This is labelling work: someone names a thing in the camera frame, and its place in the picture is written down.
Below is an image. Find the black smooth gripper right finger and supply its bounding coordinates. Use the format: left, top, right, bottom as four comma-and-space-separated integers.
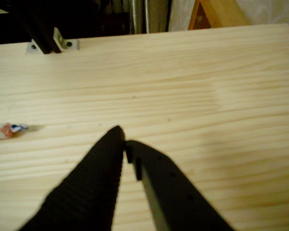
125, 140, 235, 231

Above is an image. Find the black ridged gripper left finger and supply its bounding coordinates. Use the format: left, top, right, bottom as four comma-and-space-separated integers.
19, 125, 124, 231

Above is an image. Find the candy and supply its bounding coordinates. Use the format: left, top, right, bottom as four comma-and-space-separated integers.
0, 123, 43, 141

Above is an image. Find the shiny metal pole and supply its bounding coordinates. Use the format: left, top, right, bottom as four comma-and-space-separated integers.
129, 0, 150, 34

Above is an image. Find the orange wooden furniture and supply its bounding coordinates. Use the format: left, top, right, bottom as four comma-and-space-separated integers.
188, 0, 251, 31

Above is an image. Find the white angle bracket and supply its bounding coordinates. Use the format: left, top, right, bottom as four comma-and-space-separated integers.
53, 26, 80, 52
26, 39, 43, 54

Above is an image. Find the metal bracket at table edge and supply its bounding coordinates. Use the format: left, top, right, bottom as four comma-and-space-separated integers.
12, 0, 62, 54

